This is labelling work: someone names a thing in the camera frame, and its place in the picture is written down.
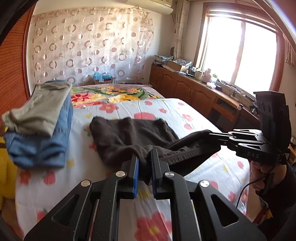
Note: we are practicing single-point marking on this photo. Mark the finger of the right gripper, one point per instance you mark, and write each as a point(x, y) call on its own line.
point(221, 135)
point(221, 141)

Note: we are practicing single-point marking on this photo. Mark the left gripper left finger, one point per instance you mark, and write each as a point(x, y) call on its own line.
point(133, 175)

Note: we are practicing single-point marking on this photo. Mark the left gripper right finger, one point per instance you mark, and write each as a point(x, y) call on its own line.
point(159, 168)

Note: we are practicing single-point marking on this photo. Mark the black pants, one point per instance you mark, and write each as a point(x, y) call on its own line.
point(117, 140)

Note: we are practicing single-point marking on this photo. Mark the person's right hand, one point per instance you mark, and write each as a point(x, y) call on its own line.
point(259, 171)

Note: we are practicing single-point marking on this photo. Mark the long wooden cabinet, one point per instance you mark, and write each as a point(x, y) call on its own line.
point(219, 108)

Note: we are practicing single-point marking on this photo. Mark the white mug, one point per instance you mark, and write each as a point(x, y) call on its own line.
point(198, 75)

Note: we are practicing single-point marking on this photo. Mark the cardboard box on cabinet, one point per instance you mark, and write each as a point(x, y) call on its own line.
point(180, 65)

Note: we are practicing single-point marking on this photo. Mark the colourful floral blanket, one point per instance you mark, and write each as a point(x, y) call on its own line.
point(111, 93)

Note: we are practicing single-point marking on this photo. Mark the folded blue jeans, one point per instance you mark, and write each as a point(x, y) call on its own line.
point(38, 151)

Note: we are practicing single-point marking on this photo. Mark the blue tissue box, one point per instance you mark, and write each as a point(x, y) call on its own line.
point(102, 78)

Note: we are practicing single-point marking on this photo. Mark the folded grey-green pants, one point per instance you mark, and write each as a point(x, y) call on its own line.
point(39, 115)

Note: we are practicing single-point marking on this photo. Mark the yellow plush toy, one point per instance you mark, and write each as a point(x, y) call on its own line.
point(8, 172)

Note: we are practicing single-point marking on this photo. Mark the beige window drape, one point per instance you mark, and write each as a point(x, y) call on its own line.
point(182, 13)

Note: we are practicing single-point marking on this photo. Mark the sheer circle pattern curtain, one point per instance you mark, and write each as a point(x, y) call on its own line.
point(75, 43)

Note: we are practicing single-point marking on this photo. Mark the wooden louvred wardrobe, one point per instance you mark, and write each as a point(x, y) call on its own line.
point(14, 78)

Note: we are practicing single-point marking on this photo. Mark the window with wooden frame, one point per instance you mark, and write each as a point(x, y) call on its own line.
point(242, 46)

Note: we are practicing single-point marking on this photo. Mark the wall air conditioner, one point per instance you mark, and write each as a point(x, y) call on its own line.
point(159, 6)

